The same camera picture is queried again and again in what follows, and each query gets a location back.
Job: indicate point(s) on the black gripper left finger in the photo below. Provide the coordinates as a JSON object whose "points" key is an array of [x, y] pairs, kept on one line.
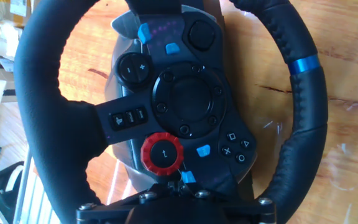
{"points": [[110, 208]]}

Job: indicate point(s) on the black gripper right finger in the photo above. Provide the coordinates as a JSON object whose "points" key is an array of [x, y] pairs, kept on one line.
{"points": [[247, 210]]}

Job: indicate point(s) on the black steering wheel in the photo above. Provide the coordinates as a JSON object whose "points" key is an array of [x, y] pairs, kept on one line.
{"points": [[42, 109]]}

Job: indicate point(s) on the wooden board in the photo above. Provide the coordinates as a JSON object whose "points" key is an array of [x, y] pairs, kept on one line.
{"points": [[346, 46]]}

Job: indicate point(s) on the torn labelled cardboard box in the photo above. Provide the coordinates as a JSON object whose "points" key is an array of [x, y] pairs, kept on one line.
{"points": [[2, 7]]}

